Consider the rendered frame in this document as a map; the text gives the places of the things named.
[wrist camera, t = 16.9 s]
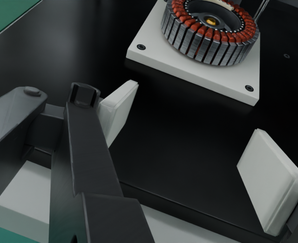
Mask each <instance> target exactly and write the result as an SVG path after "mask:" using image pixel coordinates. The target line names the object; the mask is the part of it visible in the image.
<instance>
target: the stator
mask: <svg viewBox="0 0 298 243"><path fill-rule="evenodd" d="M208 18H213V19H215V21H216V26H215V25H212V24H209V23H207V22H206V21H205V20H206V19H208ZM161 29H162V32H163V34H164V36H165V38H166V39H167V40H168V41H169V42H170V43H171V44H172V45H173V46H174V47H175V48H176V49H178V50H180V52H182V53H183V54H187V56H189V57H190V58H193V57H194V56H195V60H197V61H200V62H201V60H202V61H203V62H204V63H207V64H211V65H216V66H217V65H219V66H225V65H227V66H232V64H233V65H236V64H238V63H240V62H242V61H244V60H245V58H246V57H247V55H248V54H249V52H250V50H251V49H252V47H253V45H254V44H255V42H256V40H257V39H258V37H259V28H258V27H257V24H256V22H255V21H254V19H253V18H252V16H251V15H249V13H248V12H247V11H245V10H244V8H242V7H240V6H239V5H238V4H234V2H233V1H231V0H230V1H229V2H228V0H168V1H167V4H166V8H165V10H164V14H163V18H162V21H161Z"/></svg>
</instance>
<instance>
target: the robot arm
mask: <svg viewBox="0 0 298 243"><path fill-rule="evenodd" d="M137 83H138V82H136V81H133V80H129V81H127V82H126V83H124V84H123V85H122V86H121V87H119V88H118V89H117V90H115V91H114V92H113V93H111V94H110V95H109V96H108V97H106V98H105V99H103V98H100V94H101V92H100V91H99V90H98V89H97V88H95V87H92V86H90V85H88V84H84V83H80V82H73V83H72V84H71V87H70V91H69V94H68V98H67V101H66V105H65V107H58V106H54V105H50V104H47V103H46V102H47V98H48V95H47V94H46V93H44V92H43V91H40V90H39V89H37V88H35V87H29V86H25V87H17V88H15V89H13V90H11V91H10V92H8V93H6V94H5V95H3V96H1V97H0V195H1V194H2V193H3V192H4V190H5V189H6V188H7V186H8V185H9V184H10V182H11V181H12V180H13V178H14V177H15V176H16V174H17V173H18V172H19V170H20V169H21V168H22V166H23V165H24V163H25V162H26V161H27V159H28V158H29V157H30V155H31V154H32V153H33V151H34V148H35V146H36V147H41V148H46V149H52V150H53V151H52V163H51V189H50V216H49V242H48V243H155V241H154V238H153V236H152V234H151V231H150V228H149V225H148V223H147V220H146V218H145V215H144V212H143V210H142V207H141V205H140V203H139V201H138V200H137V199H133V198H126V197H124V196H123V193H122V189H121V186H120V183H119V180H118V177H117V174H116V171H115V168H114V165H113V161H112V158H111V155H110V152H109V147H110V145H111V144H112V142H113V141H114V139H115V138H116V136H117V135H118V133H119V132H120V130H121V129H122V128H123V126H124V125H125V123H126V120H127V117H128V114H129V111H130V109H131V106H132V103H133V100H134V97H135V94H136V92H137V89H138V86H139V84H137ZM237 168H238V171H239V173H240V175H241V178H242V180H243V182H244V185H245V187H246V190H247V192H248V195H249V197H250V199H251V202H252V204H253V206H254V209H255V211H256V214H257V216H258V218H259V220H260V223H261V225H262V228H263V230H264V232H265V233H267V234H270V235H272V236H278V235H280V233H281V231H282V230H283V228H284V226H285V225H286V224H287V226H288V230H287V231H286V233H285V235H284V236H283V238H282V239H281V241H280V243H298V168H297V167H296V166H295V164H294V163H293V162H292V161H291V160H290V159H289V158H288V156H287V155H286V154H285V153H284V152H283V151H282V150H281V149H280V147H279V146H278V145H277V144H276V143H275V142H274V141H273V139H272V138H271V137H270V136H269V135H268V134H267V133H266V131H263V130H261V129H255V130H254V132H253V134H252V136H251V138H250V140H249V142H248V144H247V146H246V148H245V150H244V152H243V154H242V156H241V158H240V160H239V162H238V164H237Z"/></svg>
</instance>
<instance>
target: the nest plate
mask: <svg viewBox="0 0 298 243"><path fill-rule="evenodd" d="M167 1H168V0H157V2H156V4H155V5H154V7H153V9H152V10H151V12H150V14H149V15H148V17H147V18H146V20H145V22H144V24H143V25H142V27H141V29H140V30H139V32H138V33H137V35H136V36H135V38H134V40H133V41H132V43H131V45H130V46H129V48H128V50H127V54H126V58H129V59H131V60H134V61H136V62H139V63H141V64H144V65H146V66H149V67H152V68H155V69H157V70H160V71H162V72H165V73H168V74H170V75H173V76H176V77H178V78H181V79H183V80H186V81H189V82H192V83H194V84H196V85H199V86H202V87H204V88H207V89H209V90H212V91H215V92H217V93H220V94H222V95H225V96H228V97H231V98H233V99H236V100H238V101H241V102H244V103H246V104H249V105H252V106H254V105H255V104H256V103H257V101H258V100H259V64H260V34H259V37H258V39H257V40H256V42H255V44H254V45H253V47H252V49H251V50H250V52H249V54H248V55H247V57H246V58H245V60H244V61H242V62H240V63H238V64H236V65H233V64H232V66H227V65H225V66H219V65H217V66H216V65H211V64H207V63H204V62H203V61H202V60H201V62H200V61H197V60H195V56H194V57H193V58H190V57H189V56H187V54H183V53H182V52H180V50H178V49H176V48H175V47H174V46H173V45H172V44H171V43H170V42H169V41H168V40H167V39H166V38H165V36H164V34H163V32H162V29H161V21H162V18H163V14H164V10H165V8H166V4H167Z"/></svg>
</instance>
